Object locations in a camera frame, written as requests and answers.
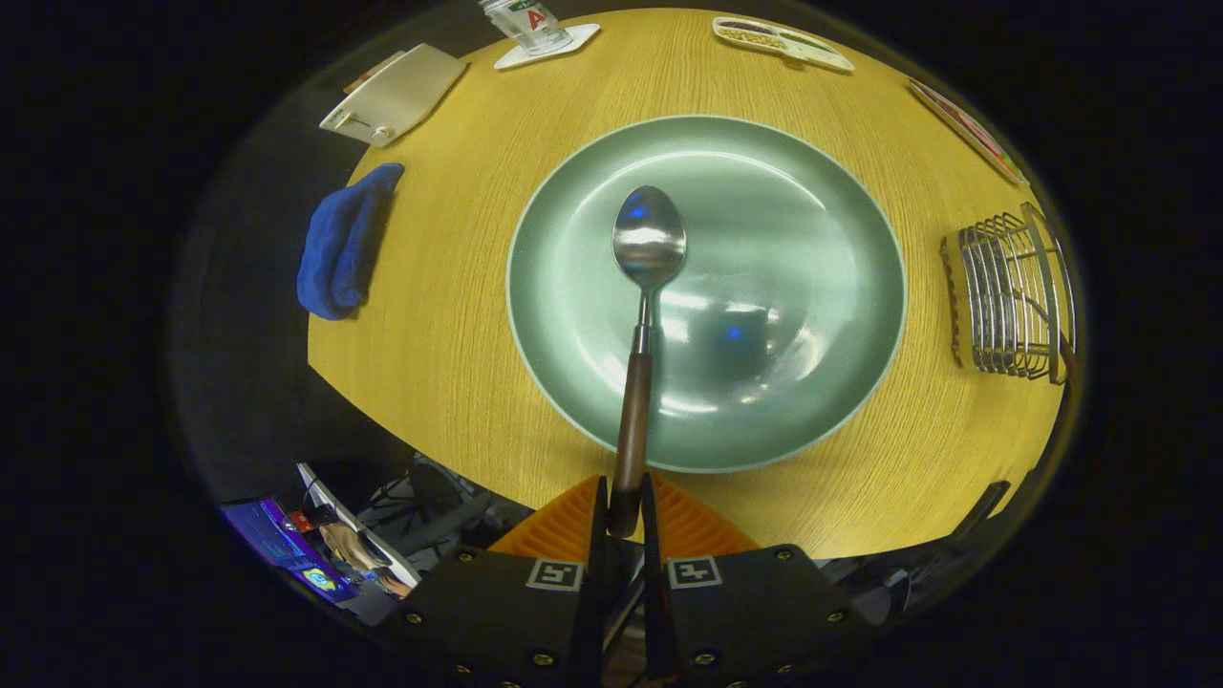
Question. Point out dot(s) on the purple lit screen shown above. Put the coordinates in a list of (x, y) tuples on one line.
[(277, 540)]

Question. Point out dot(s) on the white flat panel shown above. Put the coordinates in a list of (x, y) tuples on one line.
[(330, 497)]

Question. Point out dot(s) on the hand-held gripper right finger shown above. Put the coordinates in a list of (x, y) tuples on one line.
[(745, 621)]

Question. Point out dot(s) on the black table bracket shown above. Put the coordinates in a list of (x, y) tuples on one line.
[(984, 502)]

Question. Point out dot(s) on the white oval food plate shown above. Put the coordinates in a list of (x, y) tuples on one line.
[(965, 129)]

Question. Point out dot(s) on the blue folded cloth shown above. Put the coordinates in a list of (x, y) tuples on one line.
[(339, 248)]

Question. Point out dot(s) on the light green plate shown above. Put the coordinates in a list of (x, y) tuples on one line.
[(783, 239)]

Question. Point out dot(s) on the pile of yellow beans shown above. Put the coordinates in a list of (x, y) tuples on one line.
[(750, 38)]

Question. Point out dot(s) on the pile of brown beans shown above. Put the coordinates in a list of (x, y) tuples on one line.
[(738, 23)]

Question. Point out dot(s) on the tan rounded object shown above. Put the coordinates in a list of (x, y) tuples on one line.
[(349, 547)]

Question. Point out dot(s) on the white drink bottle green label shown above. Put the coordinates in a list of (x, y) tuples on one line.
[(530, 24)]

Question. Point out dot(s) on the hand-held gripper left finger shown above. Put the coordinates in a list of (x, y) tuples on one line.
[(497, 621)]

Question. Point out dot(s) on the white divided dish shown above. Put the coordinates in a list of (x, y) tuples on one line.
[(812, 53)]

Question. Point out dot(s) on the white toaster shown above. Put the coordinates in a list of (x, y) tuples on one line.
[(401, 91)]

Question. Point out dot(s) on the brown toast slice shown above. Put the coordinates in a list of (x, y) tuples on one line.
[(373, 72)]

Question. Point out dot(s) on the white square coaster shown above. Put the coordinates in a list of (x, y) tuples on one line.
[(578, 38)]

